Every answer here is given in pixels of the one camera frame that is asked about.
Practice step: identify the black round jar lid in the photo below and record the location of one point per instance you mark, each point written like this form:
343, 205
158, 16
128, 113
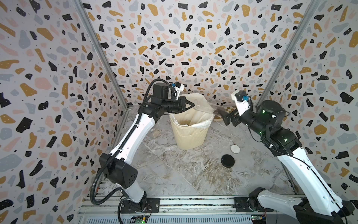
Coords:
227, 161

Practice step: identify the aluminium corner post right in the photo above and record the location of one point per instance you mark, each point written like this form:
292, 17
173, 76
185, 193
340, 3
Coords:
312, 7

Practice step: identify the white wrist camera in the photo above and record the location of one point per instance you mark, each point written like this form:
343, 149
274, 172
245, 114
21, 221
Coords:
178, 87
242, 101

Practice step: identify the clear round jar lid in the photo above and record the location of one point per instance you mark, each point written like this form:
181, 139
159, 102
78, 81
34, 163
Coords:
224, 143

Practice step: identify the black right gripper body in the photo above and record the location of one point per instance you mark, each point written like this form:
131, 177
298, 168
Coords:
239, 119

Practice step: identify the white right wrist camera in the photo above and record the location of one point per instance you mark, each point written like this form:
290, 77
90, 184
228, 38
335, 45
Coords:
242, 101

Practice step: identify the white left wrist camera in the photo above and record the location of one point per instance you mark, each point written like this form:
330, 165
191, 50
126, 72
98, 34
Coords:
178, 87

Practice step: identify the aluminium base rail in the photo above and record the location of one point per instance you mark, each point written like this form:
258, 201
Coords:
181, 210

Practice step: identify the white round jar lid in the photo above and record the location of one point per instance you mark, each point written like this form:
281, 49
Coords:
235, 149

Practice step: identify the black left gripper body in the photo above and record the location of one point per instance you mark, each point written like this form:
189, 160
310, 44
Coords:
176, 106

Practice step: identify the cream ribbed trash bin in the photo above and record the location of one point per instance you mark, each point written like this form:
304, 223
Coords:
188, 137

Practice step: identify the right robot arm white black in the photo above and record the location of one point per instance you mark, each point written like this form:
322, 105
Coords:
320, 204

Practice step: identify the aluminium corner post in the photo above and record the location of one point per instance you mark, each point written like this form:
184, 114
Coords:
312, 7
98, 48

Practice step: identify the black lid brown jar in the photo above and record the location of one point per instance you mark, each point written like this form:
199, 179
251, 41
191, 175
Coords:
156, 134

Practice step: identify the aluminium corner post left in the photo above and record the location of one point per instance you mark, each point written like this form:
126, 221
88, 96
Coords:
98, 48

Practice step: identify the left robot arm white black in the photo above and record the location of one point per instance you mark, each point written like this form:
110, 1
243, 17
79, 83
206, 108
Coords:
161, 98

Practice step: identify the white plastic bin liner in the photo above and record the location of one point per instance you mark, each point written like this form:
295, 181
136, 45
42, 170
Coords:
193, 117

